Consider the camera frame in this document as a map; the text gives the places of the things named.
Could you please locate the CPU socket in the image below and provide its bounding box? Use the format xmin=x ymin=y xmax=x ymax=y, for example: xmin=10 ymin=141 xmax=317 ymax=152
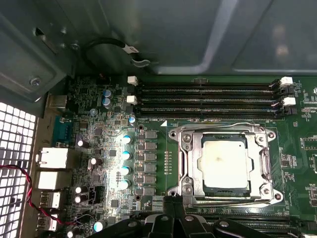
xmin=167 ymin=121 xmax=284 ymax=208

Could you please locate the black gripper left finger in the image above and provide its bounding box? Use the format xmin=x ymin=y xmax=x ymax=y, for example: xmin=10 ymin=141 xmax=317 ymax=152
xmin=86 ymin=194 xmax=175 ymax=238

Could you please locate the wire locking lever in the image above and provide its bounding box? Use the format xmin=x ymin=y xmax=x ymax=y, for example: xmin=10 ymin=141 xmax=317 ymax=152
xmin=178 ymin=146 xmax=190 ymax=183
xmin=259 ymin=145 xmax=271 ymax=180

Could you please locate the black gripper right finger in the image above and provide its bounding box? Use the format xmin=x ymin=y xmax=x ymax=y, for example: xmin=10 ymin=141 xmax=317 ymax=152
xmin=174 ymin=194 xmax=304 ymax=238

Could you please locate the silver network port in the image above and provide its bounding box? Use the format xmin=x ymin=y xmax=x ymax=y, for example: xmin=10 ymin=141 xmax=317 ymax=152
xmin=36 ymin=171 xmax=72 ymax=190
xmin=36 ymin=147 xmax=69 ymax=169

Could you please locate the green motherboard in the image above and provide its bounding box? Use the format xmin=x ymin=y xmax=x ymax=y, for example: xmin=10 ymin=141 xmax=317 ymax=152
xmin=37 ymin=73 xmax=317 ymax=238

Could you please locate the red black twisted wire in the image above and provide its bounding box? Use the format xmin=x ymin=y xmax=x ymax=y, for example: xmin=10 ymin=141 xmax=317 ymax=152
xmin=0 ymin=164 xmax=78 ymax=227

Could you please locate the black wire with white label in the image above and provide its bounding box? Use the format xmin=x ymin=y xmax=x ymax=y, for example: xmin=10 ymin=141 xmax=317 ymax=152
xmin=83 ymin=36 xmax=151 ymax=68

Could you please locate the RAM slot with white clips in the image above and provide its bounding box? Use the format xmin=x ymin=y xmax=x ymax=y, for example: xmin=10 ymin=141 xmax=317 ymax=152
xmin=126 ymin=95 xmax=297 ymax=107
xmin=127 ymin=75 xmax=294 ymax=90

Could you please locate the silver USB port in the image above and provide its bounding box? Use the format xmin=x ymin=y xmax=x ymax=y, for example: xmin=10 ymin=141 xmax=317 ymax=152
xmin=37 ymin=213 xmax=59 ymax=231
xmin=39 ymin=190 xmax=61 ymax=209

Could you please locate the blue serial port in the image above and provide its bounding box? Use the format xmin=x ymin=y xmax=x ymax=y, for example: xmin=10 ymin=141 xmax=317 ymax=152
xmin=52 ymin=116 xmax=72 ymax=147

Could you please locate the black PC case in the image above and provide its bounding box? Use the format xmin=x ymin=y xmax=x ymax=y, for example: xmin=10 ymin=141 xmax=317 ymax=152
xmin=0 ymin=0 xmax=317 ymax=238

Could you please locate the silver CPU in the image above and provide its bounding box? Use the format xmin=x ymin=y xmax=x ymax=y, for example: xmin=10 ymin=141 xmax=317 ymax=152
xmin=197 ymin=132 xmax=255 ymax=199

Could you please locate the RAM slot with black clips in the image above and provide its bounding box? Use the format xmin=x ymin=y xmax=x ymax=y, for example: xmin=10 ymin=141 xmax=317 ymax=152
xmin=135 ymin=88 xmax=295 ymax=99
xmin=128 ymin=105 xmax=298 ymax=119

